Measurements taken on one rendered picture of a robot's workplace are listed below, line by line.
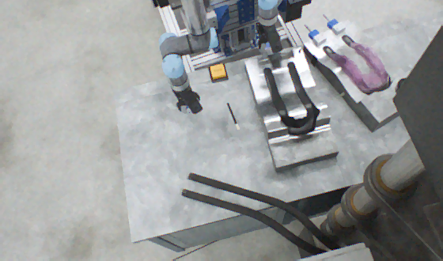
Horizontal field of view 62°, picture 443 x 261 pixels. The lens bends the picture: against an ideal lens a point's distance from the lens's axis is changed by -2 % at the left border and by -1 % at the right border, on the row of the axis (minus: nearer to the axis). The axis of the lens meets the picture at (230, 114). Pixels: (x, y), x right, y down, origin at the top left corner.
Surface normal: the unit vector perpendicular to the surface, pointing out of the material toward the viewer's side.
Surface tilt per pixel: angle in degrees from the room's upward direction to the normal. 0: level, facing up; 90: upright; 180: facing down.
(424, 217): 0
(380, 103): 0
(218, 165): 0
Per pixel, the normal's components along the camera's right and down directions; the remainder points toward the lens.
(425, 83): -0.97, 0.25
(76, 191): -0.08, -0.42
